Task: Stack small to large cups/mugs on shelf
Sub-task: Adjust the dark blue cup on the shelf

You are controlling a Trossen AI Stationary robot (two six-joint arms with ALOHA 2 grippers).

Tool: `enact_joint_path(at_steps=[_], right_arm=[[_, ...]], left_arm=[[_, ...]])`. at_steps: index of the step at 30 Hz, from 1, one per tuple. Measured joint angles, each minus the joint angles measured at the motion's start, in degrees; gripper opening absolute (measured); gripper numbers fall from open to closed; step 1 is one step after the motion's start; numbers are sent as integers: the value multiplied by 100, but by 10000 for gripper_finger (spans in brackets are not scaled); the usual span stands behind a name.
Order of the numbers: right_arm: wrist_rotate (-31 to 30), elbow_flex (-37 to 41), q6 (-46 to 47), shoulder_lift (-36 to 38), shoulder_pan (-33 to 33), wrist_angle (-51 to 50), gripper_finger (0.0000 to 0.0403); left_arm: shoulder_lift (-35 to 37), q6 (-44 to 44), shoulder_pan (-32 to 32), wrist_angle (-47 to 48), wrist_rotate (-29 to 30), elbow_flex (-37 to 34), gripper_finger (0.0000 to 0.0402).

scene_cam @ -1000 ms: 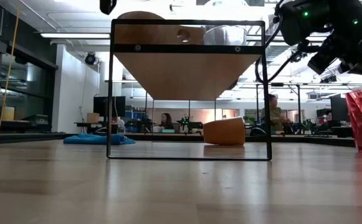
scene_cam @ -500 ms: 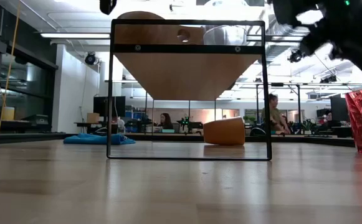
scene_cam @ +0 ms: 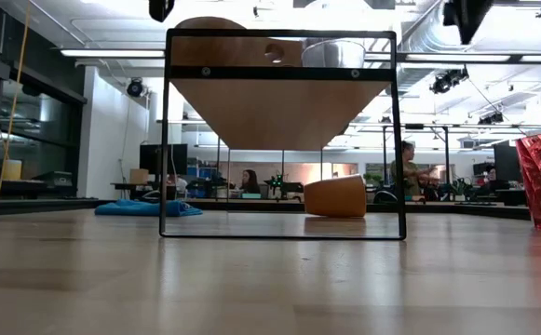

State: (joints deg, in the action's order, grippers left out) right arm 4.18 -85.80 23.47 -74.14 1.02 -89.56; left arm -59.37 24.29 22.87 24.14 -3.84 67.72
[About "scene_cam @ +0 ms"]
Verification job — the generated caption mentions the black aluminium rig frame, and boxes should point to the black aluminium rig frame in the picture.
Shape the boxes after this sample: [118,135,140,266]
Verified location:
[0,198,532,222]

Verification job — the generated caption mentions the blue cloth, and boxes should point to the blue cloth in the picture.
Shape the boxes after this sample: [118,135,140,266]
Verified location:
[94,198,204,218]

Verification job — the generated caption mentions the wooden shelf black metal frame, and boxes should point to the wooden shelf black metal frame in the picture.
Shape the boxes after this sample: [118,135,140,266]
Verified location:
[158,28,409,242]

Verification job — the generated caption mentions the green potted plant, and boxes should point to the green potted plant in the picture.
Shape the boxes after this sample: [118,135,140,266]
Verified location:
[449,179,474,201]

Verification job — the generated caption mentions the cardboard box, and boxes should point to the cardboard box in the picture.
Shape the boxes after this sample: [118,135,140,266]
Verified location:
[128,167,151,185]

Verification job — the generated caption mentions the silver ventilation duct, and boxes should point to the silver ventilation duct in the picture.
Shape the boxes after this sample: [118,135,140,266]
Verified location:
[398,8,446,94]

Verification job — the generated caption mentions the black computer monitor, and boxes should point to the black computer monitor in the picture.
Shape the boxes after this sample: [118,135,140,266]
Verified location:
[493,144,522,182]

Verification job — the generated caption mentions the long ceiling light strip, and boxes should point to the long ceiling light strip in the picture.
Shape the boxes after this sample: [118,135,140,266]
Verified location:
[398,52,541,64]
[60,48,167,60]

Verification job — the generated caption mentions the yellow cable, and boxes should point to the yellow cable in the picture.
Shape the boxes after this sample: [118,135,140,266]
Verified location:
[0,0,32,200]

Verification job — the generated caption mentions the yellow cylindrical container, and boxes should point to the yellow cylindrical container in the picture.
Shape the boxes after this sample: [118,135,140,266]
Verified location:
[0,159,23,181]

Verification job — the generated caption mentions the orange plastic cup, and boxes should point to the orange plastic cup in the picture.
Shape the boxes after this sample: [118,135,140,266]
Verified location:
[303,174,368,219]

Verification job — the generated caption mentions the black ceiling spotlight cluster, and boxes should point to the black ceiling spotlight cluster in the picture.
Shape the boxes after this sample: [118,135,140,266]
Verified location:
[429,66,470,96]
[478,111,505,126]

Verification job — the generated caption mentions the black robot green lights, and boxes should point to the black robot green lights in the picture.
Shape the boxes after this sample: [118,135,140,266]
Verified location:
[264,172,304,201]

